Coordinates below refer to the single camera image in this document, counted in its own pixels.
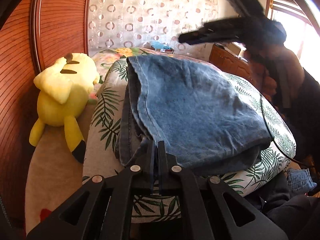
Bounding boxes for blue denim pants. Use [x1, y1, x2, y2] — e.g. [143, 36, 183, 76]
[118, 55, 272, 176]

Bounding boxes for person's right hand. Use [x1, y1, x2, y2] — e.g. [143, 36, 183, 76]
[245, 44, 305, 106]

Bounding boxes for wooden framed window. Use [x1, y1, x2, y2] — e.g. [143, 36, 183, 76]
[265, 0, 319, 81]

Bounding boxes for palm leaf print quilt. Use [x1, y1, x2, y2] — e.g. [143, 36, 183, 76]
[82, 54, 296, 219]

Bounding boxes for wooden side cabinet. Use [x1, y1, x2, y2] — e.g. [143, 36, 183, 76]
[209, 44, 261, 88]

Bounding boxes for yellow Pikachu plush toy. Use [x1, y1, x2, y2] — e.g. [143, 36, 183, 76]
[29, 53, 100, 164]

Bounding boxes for floral bed sheet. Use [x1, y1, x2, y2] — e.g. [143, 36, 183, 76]
[91, 47, 210, 73]

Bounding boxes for person's dark clothed body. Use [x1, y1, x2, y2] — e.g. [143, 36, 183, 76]
[249, 67, 320, 240]

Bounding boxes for white circle pattern curtain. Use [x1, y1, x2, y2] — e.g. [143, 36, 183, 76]
[87, 0, 237, 61]

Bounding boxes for wooden slatted wardrobe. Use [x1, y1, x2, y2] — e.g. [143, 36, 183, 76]
[1, 0, 88, 216]

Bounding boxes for black cable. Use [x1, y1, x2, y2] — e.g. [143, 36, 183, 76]
[260, 93, 316, 168]

